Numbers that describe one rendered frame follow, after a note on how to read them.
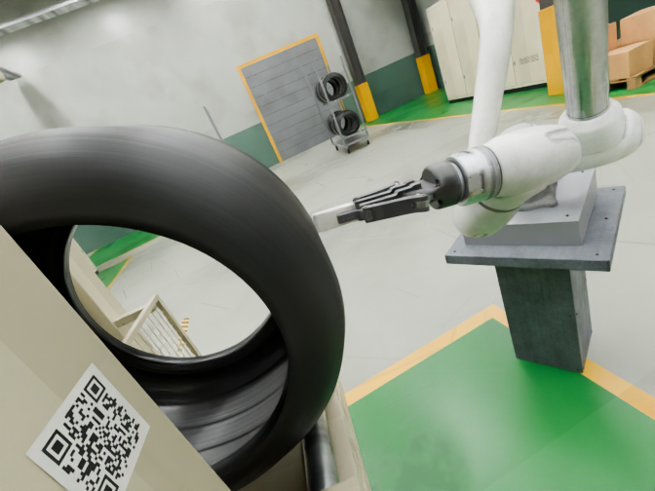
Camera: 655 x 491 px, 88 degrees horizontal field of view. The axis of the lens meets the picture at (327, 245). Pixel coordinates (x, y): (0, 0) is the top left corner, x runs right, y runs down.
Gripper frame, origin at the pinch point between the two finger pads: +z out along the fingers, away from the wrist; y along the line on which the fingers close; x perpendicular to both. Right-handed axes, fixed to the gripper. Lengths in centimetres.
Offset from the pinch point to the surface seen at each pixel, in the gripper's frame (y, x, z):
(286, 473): 7.9, 41.7, 21.5
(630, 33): -359, -2, -454
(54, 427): 33.8, -3.3, 23.8
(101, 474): 34.0, 1.4, 23.1
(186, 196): 16.9, -12.0, 15.8
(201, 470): 27.3, 11.5, 21.7
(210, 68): -1115, -198, 121
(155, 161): 15.0, -15.8, 17.8
